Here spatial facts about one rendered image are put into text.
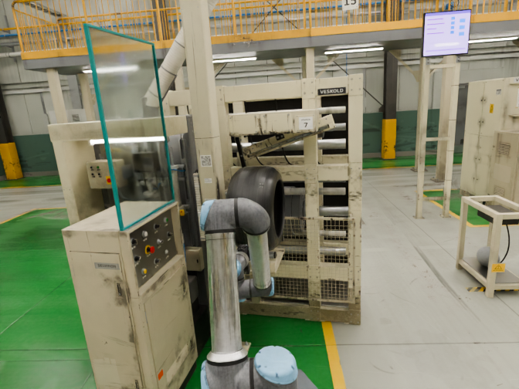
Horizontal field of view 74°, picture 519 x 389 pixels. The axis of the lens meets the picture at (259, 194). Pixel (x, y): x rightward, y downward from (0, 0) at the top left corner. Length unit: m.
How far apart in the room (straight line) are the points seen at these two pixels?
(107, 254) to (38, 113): 11.97
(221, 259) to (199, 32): 1.41
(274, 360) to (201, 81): 1.59
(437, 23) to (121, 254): 4.85
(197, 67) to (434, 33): 3.92
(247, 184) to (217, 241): 0.84
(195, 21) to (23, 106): 12.05
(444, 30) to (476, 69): 7.04
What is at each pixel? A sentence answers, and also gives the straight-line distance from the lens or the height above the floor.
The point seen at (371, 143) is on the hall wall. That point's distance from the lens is 11.53.
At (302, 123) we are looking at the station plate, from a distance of 2.30.
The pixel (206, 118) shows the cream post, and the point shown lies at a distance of 2.19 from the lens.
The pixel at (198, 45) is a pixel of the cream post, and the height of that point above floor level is 2.20.
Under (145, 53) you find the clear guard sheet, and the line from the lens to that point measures 2.15.
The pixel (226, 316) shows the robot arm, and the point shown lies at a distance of 1.30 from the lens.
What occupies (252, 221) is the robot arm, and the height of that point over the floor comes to 1.41.
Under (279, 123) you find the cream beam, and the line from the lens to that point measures 2.33.
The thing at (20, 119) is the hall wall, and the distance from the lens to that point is 14.14.
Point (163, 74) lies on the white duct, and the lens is 2.63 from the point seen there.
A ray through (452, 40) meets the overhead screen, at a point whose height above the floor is 2.51.
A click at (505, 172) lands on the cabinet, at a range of 6.00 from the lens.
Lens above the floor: 1.83
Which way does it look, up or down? 14 degrees down
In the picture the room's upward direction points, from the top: 4 degrees counter-clockwise
